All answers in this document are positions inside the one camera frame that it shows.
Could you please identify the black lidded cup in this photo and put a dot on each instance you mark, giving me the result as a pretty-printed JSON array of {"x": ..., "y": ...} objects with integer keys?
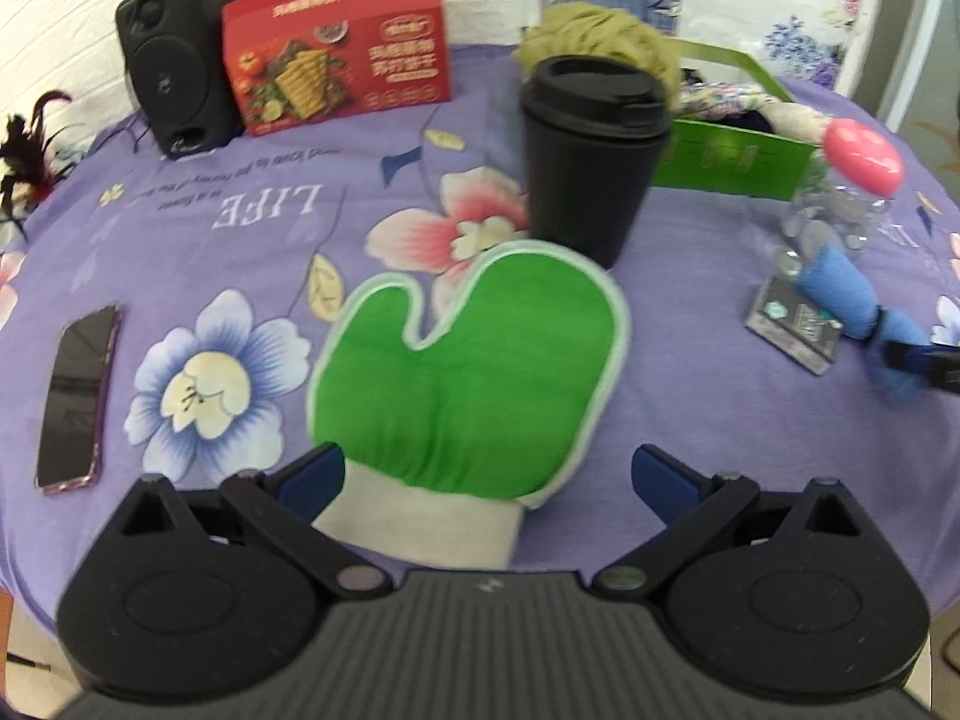
[{"x": 585, "y": 180}]

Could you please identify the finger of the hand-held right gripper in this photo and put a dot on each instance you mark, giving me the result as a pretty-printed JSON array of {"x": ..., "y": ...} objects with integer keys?
[{"x": 930, "y": 369}]

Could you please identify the white box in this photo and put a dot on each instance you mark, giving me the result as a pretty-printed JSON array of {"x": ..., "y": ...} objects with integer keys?
[{"x": 487, "y": 0}]

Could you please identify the green bath mitt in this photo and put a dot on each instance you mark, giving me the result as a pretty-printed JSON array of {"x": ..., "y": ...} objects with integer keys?
[{"x": 480, "y": 382}]

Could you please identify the floral fabric pouch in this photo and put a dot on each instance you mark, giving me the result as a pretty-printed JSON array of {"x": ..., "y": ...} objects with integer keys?
[{"x": 735, "y": 99}]

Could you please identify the dark red feather ornament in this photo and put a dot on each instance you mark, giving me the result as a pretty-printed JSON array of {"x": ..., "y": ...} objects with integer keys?
[{"x": 30, "y": 157}]

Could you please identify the clear jar with pink lid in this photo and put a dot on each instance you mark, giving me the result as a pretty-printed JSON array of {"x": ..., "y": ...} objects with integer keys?
[{"x": 862, "y": 154}]

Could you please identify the purple floral blanket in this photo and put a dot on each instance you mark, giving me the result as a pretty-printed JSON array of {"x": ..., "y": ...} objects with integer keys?
[{"x": 225, "y": 240}]

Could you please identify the beige cloth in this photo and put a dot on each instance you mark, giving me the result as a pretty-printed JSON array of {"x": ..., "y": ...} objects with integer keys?
[{"x": 802, "y": 124}]

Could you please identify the floral plastic bag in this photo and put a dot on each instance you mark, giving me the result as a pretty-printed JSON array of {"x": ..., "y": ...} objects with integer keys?
[{"x": 787, "y": 7}]

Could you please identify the red food box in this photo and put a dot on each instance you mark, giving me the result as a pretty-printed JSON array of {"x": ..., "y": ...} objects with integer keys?
[{"x": 330, "y": 60}]

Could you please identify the black speaker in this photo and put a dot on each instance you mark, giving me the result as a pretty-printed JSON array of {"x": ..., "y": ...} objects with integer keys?
[{"x": 172, "y": 82}]

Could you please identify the olive green bath pouf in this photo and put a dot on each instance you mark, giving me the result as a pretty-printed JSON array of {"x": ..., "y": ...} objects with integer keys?
[{"x": 600, "y": 34}]

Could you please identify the green cardboard box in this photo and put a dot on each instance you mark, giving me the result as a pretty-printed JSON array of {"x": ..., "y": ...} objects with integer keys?
[{"x": 720, "y": 157}]

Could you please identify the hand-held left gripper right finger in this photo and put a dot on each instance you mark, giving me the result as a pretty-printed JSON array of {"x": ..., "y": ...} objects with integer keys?
[{"x": 664, "y": 478}]

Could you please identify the small grey card box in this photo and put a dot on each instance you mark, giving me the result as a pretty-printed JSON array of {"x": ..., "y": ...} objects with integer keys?
[{"x": 791, "y": 326}]

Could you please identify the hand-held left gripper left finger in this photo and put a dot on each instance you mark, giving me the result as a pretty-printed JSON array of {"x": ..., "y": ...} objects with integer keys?
[{"x": 311, "y": 478}]

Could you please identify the smartphone with purple case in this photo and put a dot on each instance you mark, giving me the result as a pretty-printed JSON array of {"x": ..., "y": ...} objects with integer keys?
[{"x": 75, "y": 397}]

